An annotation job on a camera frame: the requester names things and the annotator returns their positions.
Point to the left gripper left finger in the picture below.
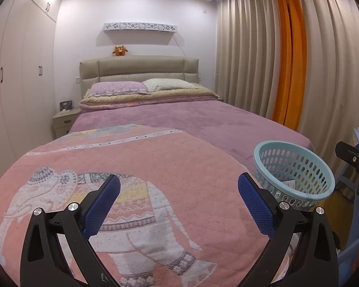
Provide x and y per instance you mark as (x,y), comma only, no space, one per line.
(43,262)

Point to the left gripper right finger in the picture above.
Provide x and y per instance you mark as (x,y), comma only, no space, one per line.
(315,261)

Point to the beige curtain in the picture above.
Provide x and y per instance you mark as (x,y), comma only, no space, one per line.
(248,66)

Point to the light blue plastic basket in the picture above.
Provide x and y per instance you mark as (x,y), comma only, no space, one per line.
(278,161)

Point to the white dotted paper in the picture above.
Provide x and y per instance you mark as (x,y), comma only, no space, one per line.
(290,184)

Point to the orange curtain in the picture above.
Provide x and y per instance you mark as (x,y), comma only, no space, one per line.
(293,64)

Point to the purple bedspread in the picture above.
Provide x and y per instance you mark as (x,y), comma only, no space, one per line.
(235,131)

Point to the pink elephant quilt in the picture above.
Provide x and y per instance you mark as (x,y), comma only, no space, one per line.
(179,219)

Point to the beige nightstand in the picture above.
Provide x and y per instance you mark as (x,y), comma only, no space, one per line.
(64,120)

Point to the purple pillow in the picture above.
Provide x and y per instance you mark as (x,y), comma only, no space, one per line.
(108,89)

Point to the white dotted pillow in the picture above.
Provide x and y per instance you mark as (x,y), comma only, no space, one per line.
(161,84)

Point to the beige padded headboard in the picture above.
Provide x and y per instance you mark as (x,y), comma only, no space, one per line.
(136,68)

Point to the orange plush toy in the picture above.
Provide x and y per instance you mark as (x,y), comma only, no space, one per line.
(119,50)

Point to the white built-in wardrobe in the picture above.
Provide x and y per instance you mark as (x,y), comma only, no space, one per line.
(27,94)

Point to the small photo frame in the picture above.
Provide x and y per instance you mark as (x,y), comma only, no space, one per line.
(66,105)

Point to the white decorated wall shelf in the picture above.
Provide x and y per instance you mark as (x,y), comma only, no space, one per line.
(141,26)

